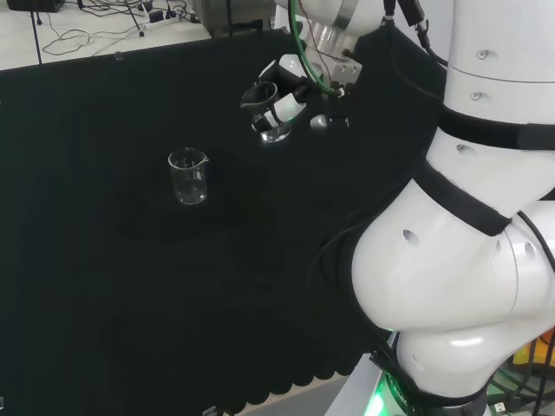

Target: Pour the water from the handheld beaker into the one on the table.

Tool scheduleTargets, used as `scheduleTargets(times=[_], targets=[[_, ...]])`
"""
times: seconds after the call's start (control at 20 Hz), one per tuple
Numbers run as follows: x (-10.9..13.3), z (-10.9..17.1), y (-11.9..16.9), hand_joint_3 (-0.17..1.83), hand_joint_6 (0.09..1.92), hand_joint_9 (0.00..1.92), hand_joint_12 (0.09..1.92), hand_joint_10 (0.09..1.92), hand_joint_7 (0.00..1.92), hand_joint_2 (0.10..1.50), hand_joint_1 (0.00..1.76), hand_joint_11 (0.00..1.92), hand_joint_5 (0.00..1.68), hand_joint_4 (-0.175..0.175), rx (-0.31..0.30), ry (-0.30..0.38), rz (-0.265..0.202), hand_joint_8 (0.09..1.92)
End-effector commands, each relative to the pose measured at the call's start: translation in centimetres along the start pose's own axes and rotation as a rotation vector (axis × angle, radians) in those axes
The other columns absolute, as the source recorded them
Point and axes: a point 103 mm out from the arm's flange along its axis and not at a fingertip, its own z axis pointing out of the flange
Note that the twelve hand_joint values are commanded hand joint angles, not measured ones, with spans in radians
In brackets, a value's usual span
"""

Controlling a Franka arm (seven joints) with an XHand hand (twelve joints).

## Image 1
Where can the black power plug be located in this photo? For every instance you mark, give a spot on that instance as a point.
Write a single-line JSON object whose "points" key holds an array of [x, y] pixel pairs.
{"points": [[157, 17]]}

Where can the pale board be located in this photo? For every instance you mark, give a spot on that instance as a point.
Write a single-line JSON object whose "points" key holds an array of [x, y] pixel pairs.
{"points": [[355, 394]]}

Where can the black bench cloth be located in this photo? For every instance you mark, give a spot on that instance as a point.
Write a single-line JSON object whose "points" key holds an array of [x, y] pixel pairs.
{"points": [[130, 281]]}

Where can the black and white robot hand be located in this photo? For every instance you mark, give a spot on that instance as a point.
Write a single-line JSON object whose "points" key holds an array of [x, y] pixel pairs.
{"points": [[288, 108]]}

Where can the silver usb plug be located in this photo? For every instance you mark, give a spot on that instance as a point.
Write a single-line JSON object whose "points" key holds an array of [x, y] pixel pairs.
{"points": [[500, 407]]}

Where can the black box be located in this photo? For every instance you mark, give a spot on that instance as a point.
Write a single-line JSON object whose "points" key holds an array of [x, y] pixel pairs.
{"points": [[34, 5]]}

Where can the white power strip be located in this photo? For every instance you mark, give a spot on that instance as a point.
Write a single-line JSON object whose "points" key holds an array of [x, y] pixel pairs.
{"points": [[171, 17]]}

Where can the grey metal cabinet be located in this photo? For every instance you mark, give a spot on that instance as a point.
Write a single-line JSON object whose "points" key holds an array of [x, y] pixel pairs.
{"points": [[234, 17]]}

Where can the black tripod leg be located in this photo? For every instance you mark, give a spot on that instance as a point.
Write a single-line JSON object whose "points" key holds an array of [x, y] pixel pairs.
{"points": [[38, 43], [138, 24]]}

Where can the clear glass beaker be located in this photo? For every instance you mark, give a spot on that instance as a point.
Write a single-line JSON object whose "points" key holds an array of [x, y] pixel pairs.
{"points": [[188, 182], [275, 135]]}

